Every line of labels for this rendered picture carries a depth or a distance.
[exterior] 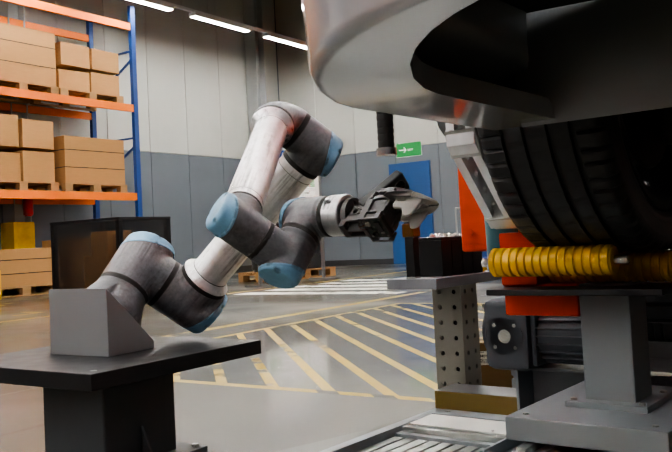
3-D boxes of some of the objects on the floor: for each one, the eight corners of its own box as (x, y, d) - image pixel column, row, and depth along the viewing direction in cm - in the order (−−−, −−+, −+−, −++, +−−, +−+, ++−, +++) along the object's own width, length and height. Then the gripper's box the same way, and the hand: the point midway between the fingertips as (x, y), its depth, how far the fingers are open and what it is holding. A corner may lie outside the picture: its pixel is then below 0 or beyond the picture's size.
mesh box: (120, 300, 941) (116, 216, 945) (51, 300, 1012) (48, 222, 1017) (175, 294, 1013) (172, 216, 1018) (107, 294, 1085) (104, 221, 1090)
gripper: (351, 246, 173) (437, 243, 160) (330, 217, 169) (417, 211, 156) (366, 217, 178) (450, 211, 165) (346, 188, 174) (432, 180, 161)
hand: (433, 201), depth 163 cm, fingers closed
